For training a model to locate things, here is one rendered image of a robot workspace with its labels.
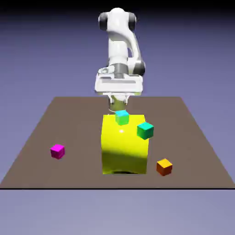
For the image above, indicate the small cyan cube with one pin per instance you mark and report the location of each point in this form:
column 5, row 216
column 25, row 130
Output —
column 122, row 117

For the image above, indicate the small green cube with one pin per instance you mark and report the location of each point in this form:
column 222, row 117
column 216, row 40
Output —
column 145, row 131

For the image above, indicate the large yellow box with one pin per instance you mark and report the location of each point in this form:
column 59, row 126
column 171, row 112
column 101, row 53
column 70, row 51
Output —
column 124, row 146

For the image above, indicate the small magenta cube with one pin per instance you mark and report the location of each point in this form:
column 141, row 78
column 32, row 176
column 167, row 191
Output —
column 57, row 152

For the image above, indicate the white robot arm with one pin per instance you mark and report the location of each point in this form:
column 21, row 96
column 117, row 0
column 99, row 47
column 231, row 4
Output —
column 119, row 36

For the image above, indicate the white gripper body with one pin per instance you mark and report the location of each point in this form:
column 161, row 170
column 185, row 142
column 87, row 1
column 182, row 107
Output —
column 119, row 86

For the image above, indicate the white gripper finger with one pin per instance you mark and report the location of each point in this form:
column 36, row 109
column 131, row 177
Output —
column 110, row 98
column 126, row 99

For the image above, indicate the small orange cube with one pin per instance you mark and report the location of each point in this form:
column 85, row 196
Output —
column 164, row 167

